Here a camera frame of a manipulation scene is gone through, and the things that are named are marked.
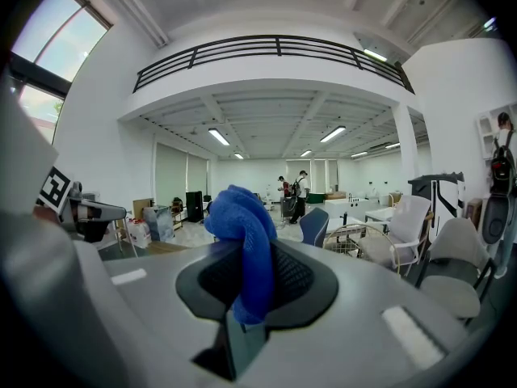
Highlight small white table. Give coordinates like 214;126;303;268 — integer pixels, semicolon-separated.
365;207;396;222

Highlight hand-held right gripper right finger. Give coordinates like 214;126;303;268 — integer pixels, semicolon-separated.
264;239;339;341

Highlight black cabinet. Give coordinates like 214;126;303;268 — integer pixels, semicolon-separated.
185;191;205;223

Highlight cardboard box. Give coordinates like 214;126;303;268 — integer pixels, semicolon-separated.
464;198;485;230

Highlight white swivel armchair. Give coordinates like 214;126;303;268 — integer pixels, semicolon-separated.
357;195;434;278

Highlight white shelf unit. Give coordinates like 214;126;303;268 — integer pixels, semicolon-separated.
476;102;517;162

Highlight navy shell chair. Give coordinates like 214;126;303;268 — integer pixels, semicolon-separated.
299;207;330;248

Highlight grey marbled panel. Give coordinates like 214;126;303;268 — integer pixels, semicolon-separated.
143;205;175;243

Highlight blue cloth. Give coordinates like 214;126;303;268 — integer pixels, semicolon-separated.
204;183;280;326

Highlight black balcony railing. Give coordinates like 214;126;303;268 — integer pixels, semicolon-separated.
132;34;416;95

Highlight brown cardboard panel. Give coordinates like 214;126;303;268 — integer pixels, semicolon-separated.
132;198;154;220

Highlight grey chair with black frame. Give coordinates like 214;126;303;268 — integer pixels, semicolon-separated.
415;217;498;327

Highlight white table with black post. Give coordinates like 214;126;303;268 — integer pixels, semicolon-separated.
324;197;371;222

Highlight grey roller blinds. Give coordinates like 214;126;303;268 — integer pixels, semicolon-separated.
155;141;209;209

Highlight white plastic jug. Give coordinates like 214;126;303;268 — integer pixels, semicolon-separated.
127;218;153;247

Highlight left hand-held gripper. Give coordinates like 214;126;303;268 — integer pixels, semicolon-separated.
35;166;127;244

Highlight large window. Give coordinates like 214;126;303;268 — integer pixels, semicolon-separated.
8;0;114;145

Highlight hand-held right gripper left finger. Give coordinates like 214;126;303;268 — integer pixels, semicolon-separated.
174;240;247;382

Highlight black and white machine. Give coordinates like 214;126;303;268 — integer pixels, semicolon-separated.
407;171;466;244

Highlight group of ceiling tube lights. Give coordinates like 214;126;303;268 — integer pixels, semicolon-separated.
208;125;401;160

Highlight black backpack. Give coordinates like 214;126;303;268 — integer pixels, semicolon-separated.
490;131;517;196

